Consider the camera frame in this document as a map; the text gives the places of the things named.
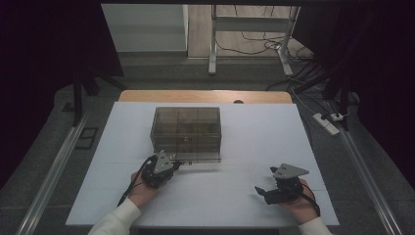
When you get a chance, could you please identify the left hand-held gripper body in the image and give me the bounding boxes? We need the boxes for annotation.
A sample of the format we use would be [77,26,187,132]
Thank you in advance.
[140,150,176,190]

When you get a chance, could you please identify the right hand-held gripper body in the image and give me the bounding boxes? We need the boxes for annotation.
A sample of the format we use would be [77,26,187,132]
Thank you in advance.
[263,163,310,206]

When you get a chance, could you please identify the brown translucent drawer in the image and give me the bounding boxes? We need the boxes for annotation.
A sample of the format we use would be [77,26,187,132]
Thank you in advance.
[167,146,223,165]

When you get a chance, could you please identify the brown translucent drawer box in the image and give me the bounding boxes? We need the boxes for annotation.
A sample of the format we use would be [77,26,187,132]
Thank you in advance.
[150,106,222,155]

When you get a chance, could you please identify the person's right hand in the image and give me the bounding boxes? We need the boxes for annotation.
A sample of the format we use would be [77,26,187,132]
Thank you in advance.
[280,178,319,225]

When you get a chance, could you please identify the person's left hand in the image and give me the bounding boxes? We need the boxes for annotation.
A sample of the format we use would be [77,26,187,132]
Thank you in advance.
[127,171,164,210]

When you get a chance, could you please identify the white table board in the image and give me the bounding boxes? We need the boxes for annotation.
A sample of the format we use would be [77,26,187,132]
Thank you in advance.
[65,101,341,228]

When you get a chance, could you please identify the white power strip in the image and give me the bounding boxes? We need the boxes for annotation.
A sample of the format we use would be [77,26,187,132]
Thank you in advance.
[312,112,341,136]

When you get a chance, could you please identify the dark floor socket plate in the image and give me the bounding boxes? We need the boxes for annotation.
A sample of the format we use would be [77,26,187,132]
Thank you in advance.
[74,126,99,151]

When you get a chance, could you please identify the black metal stand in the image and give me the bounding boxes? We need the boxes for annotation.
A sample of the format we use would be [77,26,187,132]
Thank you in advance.
[293,65,360,132]
[61,65,129,128]

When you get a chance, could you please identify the white cabinet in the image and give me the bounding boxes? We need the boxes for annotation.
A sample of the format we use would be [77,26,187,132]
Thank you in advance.
[101,3,190,53]

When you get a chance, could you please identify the dark curtain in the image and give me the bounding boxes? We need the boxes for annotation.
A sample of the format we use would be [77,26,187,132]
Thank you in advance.
[291,0,415,191]
[0,0,125,191]

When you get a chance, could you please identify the left hand-held gripper black cable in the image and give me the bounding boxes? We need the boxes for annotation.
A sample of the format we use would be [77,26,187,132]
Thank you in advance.
[116,156,155,208]

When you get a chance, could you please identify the hand-held gripper black cable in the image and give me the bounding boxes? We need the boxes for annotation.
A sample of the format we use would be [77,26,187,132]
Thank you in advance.
[301,182,322,217]
[116,156,155,208]

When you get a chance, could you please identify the right hand-held gripper black cable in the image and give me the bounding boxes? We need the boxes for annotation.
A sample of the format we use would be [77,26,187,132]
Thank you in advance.
[301,182,322,217]

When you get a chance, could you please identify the aluminium floor rail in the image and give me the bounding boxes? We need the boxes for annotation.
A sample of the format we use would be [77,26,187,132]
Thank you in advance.
[339,129,405,235]
[16,112,90,235]

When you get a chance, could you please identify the white metal desk frame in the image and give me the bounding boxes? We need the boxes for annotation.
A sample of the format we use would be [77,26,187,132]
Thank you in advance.
[207,4,301,77]

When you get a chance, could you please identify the black floor cable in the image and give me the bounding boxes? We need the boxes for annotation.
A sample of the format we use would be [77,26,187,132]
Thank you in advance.
[214,31,287,57]

